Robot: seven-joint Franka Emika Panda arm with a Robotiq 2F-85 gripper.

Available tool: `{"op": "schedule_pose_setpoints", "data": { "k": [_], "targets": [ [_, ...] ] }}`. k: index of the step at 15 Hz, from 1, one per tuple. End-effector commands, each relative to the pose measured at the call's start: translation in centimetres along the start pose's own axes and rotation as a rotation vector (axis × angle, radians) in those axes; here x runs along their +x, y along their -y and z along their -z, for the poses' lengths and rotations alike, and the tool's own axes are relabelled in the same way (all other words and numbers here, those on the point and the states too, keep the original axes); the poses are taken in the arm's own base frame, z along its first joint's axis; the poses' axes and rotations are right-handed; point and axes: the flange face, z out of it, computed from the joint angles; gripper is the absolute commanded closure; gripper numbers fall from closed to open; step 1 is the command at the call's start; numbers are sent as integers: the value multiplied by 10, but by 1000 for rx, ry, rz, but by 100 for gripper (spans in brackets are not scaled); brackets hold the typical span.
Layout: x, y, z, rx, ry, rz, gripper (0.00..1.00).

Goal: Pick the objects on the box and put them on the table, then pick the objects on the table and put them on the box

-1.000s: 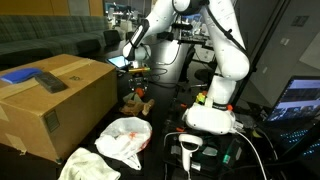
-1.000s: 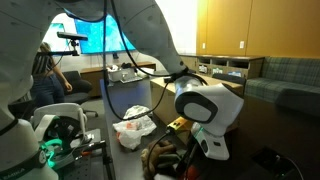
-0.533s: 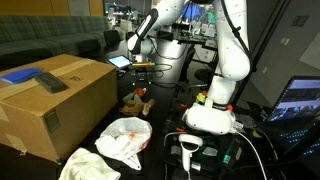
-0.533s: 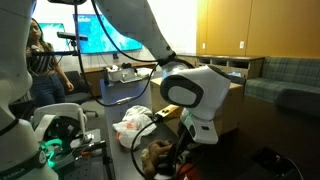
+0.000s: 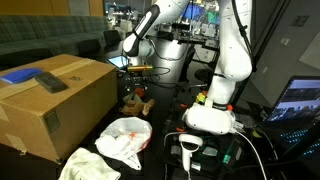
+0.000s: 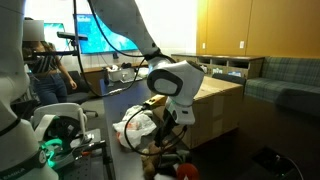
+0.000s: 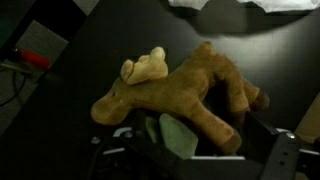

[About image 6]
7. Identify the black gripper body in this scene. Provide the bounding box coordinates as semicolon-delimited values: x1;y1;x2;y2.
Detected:
154;111;179;148

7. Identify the white plastic bag orange print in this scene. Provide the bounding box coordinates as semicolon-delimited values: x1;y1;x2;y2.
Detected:
112;113;158;150

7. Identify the red and green plush toy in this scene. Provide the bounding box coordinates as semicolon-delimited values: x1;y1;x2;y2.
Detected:
153;149;201;180

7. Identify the large cardboard box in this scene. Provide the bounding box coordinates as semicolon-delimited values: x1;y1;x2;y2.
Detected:
151;75;245;150

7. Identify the blue printed box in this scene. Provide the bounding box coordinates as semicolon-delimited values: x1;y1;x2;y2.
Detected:
228;70;243;78

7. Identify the orange black clamp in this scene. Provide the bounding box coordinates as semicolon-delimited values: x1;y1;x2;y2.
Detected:
78;140;108;158

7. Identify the white paper stack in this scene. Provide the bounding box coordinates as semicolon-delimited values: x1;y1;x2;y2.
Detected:
136;67;150;78

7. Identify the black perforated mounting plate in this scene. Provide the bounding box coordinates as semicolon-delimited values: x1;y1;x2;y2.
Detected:
56;128;116;180

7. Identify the white storage tray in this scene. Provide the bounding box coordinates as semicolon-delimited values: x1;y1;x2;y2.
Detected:
108;68;136;83

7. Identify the dark bottle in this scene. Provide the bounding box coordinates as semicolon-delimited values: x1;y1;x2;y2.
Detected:
102;66;111;87

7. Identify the dark grey chair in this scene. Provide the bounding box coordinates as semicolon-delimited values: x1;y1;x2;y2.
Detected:
211;73;247;88

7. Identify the black office chair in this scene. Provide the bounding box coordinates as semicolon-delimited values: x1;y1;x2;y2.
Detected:
61;69;99;118

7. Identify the woman in striped top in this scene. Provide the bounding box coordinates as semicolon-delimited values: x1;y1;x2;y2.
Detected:
23;18;78;106

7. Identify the plaid sofa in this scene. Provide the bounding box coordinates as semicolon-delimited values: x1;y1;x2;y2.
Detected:
244;55;320;116

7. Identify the smaller monitor screen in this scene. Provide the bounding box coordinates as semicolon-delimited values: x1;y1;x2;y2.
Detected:
43;22;68;51

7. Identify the table cable hatch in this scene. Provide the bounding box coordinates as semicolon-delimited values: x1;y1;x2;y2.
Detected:
251;146;304;180

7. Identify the large wall monitor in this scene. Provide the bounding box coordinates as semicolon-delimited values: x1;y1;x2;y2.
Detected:
73;13;139;55

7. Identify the black stereo camera bar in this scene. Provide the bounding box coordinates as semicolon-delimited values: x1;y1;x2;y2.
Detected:
56;31;89;43

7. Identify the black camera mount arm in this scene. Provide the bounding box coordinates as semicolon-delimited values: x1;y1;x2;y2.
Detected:
24;39;81;60

